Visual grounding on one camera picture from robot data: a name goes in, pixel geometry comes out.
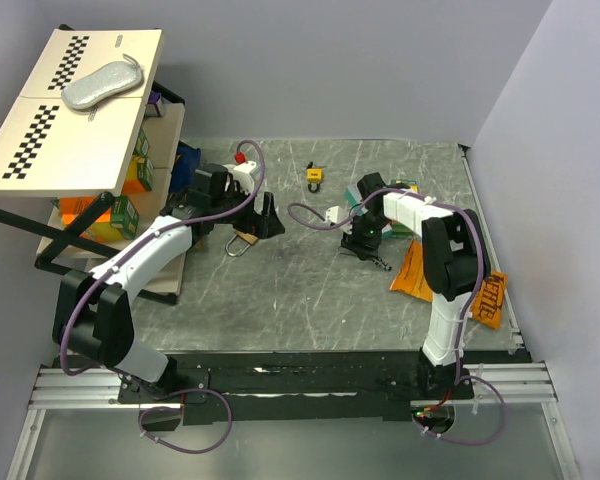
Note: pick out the green tea box upper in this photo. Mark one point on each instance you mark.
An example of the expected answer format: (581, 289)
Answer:
(141, 144)

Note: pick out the yellow padlock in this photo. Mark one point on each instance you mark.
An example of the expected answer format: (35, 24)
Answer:
(314, 177)

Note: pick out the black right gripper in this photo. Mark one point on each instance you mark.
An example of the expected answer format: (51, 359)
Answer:
(352, 242)

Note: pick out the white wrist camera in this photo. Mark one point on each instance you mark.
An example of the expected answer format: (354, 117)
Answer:
(335, 215)
(244, 171)

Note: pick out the teal white small box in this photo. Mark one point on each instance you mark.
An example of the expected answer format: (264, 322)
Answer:
(392, 230)

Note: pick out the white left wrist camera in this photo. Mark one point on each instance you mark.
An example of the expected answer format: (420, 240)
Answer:
(244, 171)

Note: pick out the green yellow tea box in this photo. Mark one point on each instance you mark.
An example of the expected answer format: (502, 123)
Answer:
(119, 222)

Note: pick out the green orange juice carton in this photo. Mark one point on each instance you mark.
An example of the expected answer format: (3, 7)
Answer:
(139, 176)

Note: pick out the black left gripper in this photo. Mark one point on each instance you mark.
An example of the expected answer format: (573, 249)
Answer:
(264, 225)

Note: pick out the blue snack bag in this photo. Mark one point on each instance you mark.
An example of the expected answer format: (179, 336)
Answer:
(187, 160)

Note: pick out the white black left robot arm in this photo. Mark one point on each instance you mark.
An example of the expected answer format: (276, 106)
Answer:
(93, 314)

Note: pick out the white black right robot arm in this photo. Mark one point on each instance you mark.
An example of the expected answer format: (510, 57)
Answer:
(439, 365)

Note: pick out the purple white small box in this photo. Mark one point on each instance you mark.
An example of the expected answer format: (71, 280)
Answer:
(155, 106)

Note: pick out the aluminium rail frame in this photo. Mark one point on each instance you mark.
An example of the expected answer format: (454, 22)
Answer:
(296, 293)

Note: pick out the large brass padlock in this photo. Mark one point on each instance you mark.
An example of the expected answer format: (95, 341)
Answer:
(239, 244)

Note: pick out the checkerboard calibration board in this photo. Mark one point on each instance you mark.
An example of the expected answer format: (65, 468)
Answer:
(49, 150)

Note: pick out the black frame beige shelf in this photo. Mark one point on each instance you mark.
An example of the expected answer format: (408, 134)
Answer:
(60, 236)

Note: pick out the silver glitter pouch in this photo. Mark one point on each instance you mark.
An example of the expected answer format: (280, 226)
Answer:
(107, 81)

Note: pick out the orange honey dijon chip bag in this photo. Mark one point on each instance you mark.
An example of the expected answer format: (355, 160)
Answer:
(431, 268)

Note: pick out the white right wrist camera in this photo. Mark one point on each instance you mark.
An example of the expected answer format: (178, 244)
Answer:
(335, 215)

